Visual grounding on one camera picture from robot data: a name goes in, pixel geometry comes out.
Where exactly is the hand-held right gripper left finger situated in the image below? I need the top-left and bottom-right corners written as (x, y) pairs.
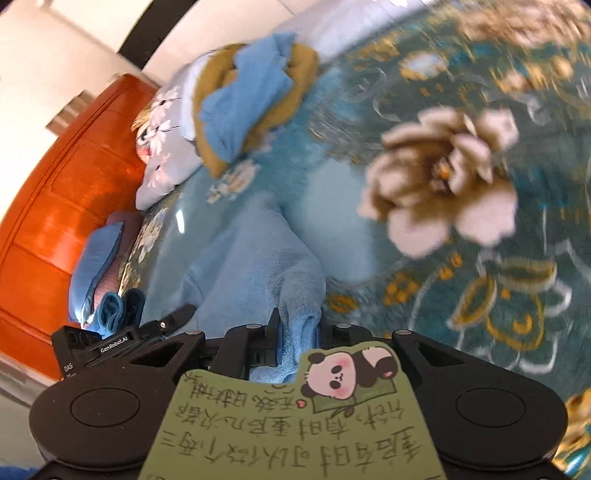
top-left (99, 308), bottom-right (284, 384)

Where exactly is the light blue fleece garment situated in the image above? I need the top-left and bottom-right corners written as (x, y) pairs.
top-left (90, 293), bottom-right (127, 333)

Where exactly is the mauve brown pillow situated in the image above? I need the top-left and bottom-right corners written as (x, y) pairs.
top-left (95, 211), bottom-right (144, 301)

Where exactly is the orange wooden headboard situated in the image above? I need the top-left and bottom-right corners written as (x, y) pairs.
top-left (0, 74), bottom-right (160, 381)

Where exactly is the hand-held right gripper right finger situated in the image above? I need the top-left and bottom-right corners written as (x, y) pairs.
top-left (318, 318), bottom-right (504, 388)

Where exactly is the dark blue garment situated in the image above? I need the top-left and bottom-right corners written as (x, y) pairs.
top-left (122, 288), bottom-right (146, 328)

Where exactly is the green panda paper card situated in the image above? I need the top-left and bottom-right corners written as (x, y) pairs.
top-left (139, 342), bottom-right (446, 480)

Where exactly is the blue folded cloth on pillow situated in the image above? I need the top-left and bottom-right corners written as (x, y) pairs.
top-left (69, 222), bottom-right (125, 324)

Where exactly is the grey floral quilt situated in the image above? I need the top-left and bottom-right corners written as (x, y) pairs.
top-left (131, 9), bottom-right (407, 210)

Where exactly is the pale blue fleece garment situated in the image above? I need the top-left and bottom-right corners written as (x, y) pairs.
top-left (182, 194), bottom-right (328, 384)

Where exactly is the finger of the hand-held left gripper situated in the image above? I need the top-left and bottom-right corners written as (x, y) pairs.
top-left (137, 304), bottom-right (197, 341)

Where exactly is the teal floral blanket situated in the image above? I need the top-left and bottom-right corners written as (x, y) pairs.
top-left (124, 0), bottom-right (591, 480)

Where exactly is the white wardrobe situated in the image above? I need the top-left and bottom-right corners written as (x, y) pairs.
top-left (115, 0), bottom-right (324, 88)

